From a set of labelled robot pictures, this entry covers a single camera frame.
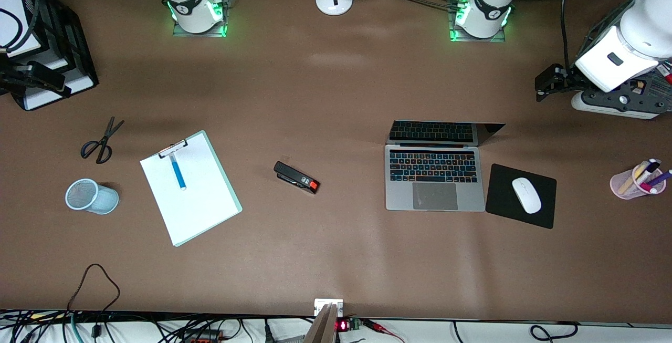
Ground black stacked paper tray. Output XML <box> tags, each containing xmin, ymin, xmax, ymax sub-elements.
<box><xmin>0</xmin><ymin>0</ymin><xmax>100</xmax><ymax>112</ymax></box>

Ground white marker black cap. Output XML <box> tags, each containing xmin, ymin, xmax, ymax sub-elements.
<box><xmin>636</xmin><ymin>158</ymin><xmax>662</xmax><ymax>186</ymax></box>

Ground white computer mouse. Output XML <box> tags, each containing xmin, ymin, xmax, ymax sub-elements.
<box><xmin>512</xmin><ymin>177</ymin><xmax>542</xmax><ymax>214</ymax></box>

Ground blue mesh pen cup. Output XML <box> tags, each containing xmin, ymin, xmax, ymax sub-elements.
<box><xmin>65</xmin><ymin>178</ymin><xmax>120</xmax><ymax>215</ymax></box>

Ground silver laptop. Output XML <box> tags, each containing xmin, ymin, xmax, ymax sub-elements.
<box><xmin>384</xmin><ymin>120</ymin><xmax>506</xmax><ymax>212</ymax></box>

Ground grey mesh desk organizer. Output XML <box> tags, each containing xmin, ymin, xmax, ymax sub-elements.
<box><xmin>576</xmin><ymin>0</ymin><xmax>672</xmax><ymax>119</ymax></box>

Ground red wire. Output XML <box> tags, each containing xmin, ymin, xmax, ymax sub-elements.
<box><xmin>362</xmin><ymin>319</ymin><xmax>406</xmax><ymax>343</ymax></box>

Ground blue marker white cap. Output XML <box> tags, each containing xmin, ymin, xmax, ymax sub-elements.
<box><xmin>169</xmin><ymin>152</ymin><xmax>187</xmax><ymax>191</ymax></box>

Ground thin black looped cable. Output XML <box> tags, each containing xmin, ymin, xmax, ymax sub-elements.
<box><xmin>67</xmin><ymin>263</ymin><xmax>121</xmax><ymax>313</ymax></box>

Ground wooden camera mount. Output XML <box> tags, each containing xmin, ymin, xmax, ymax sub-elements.
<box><xmin>303</xmin><ymin>303</ymin><xmax>338</xmax><ymax>343</ymax></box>

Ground black scissors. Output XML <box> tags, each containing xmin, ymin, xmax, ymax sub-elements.
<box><xmin>80</xmin><ymin>117</ymin><xmax>125</xmax><ymax>165</ymax></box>

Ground small white box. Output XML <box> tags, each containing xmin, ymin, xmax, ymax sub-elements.
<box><xmin>314</xmin><ymin>299</ymin><xmax>344</xmax><ymax>316</ymax></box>

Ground pink translucent pen cup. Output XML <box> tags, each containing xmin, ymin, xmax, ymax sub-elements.
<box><xmin>610</xmin><ymin>163</ymin><xmax>667</xmax><ymax>200</ymax></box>

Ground black coiled cable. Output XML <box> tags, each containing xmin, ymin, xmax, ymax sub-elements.
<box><xmin>529</xmin><ymin>322</ymin><xmax>579</xmax><ymax>341</ymax></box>

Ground power strip orange switches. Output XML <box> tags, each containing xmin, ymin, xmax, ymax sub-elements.
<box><xmin>181</xmin><ymin>330</ymin><xmax>226</xmax><ymax>343</ymax></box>

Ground mint green clipboard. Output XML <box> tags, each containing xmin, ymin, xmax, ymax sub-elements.
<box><xmin>139</xmin><ymin>130</ymin><xmax>243</xmax><ymax>248</ymax></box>

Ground black stapler red tip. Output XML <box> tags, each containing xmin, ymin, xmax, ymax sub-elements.
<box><xmin>273</xmin><ymin>161</ymin><xmax>321</xmax><ymax>195</ymax></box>

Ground black mouse pad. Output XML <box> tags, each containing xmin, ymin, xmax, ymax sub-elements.
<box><xmin>485</xmin><ymin>163</ymin><xmax>558</xmax><ymax>230</ymax></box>

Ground purple marker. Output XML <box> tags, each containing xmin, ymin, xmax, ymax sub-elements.
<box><xmin>648</xmin><ymin>169</ymin><xmax>672</xmax><ymax>193</ymax></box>

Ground yellow marker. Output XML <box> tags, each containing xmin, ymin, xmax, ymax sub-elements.
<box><xmin>618</xmin><ymin>166</ymin><xmax>645</xmax><ymax>195</ymax></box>

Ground white paper sheet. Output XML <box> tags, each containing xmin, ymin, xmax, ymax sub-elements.
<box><xmin>140</xmin><ymin>134</ymin><xmax>238</xmax><ymax>245</ymax></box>

